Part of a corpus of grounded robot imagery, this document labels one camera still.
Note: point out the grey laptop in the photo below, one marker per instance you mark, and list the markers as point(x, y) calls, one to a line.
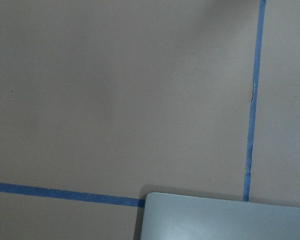
point(180, 217)

